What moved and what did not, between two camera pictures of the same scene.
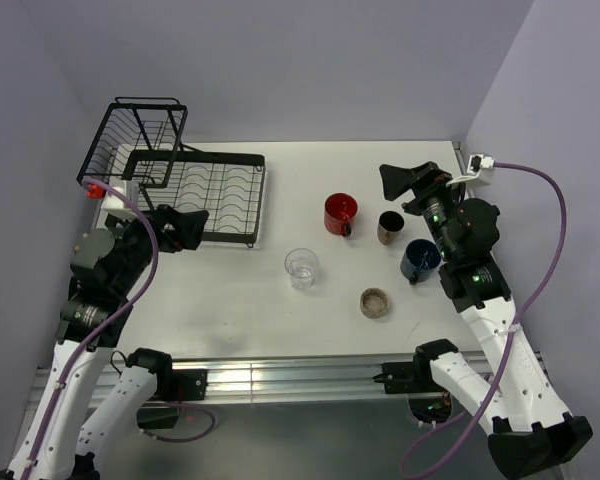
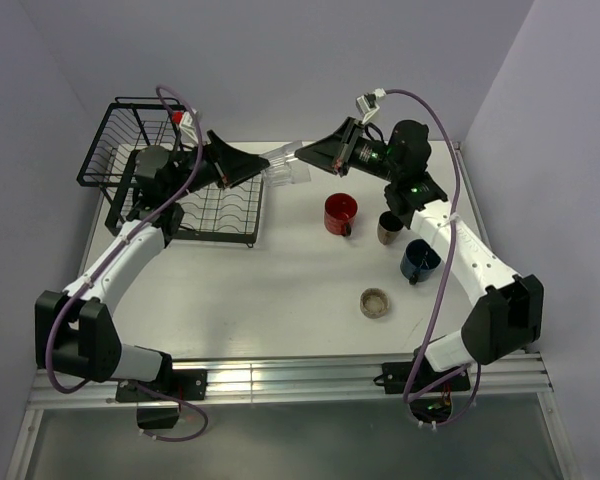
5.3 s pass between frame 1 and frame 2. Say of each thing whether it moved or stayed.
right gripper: moved
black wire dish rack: stayed
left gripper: moved
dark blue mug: stayed
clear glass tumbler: moved
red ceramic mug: stayed
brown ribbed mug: stayed
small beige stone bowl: stayed
